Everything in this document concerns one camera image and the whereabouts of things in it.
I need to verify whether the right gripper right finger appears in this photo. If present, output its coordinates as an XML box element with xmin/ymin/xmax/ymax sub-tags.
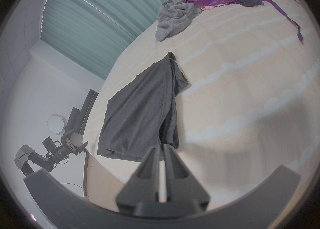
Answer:
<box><xmin>163</xmin><ymin>145</ymin><xmax>210</xmax><ymax>214</ymax></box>

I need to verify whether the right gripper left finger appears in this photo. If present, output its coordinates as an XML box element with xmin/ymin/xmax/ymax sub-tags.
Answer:
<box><xmin>116</xmin><ymin>145</ymin><xmax>161</xmax><ymax>215</ymax></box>

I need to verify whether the black T-shirt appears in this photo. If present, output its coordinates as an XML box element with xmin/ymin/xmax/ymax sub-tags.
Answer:
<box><xmin>97</xmin><ymin>52</ymin><xmax>190</xmax><ymax>162</ymax></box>

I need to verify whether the bed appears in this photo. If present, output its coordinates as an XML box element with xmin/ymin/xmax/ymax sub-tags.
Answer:
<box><xmin>84</xmin><ymin>0</ymin><xmax>320</xmax><ymax>215</ymax></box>

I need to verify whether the round white ceiling lamp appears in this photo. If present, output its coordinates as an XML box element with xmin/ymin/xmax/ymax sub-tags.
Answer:
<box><xmin>47</xmin><ymin>114</ymin><xmax>66</xmax><ymax>134</ymax></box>

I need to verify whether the grey garment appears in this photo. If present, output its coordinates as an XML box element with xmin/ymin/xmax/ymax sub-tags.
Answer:
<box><xmin>155</xmin><ymin>0</ymin><xmax>202</xmax><ymax>42</ymax></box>

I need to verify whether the pink garment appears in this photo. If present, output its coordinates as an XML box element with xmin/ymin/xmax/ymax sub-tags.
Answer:
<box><xmin>200</xmin><ymin>3</ymin><xmax>221</xmax><ymax>11</ymax></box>

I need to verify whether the small dark garment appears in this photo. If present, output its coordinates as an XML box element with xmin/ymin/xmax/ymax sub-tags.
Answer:
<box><xmin>236</xmin><ymin>0</ymin><xmax>265</xmax><ymax>7</ymax></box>

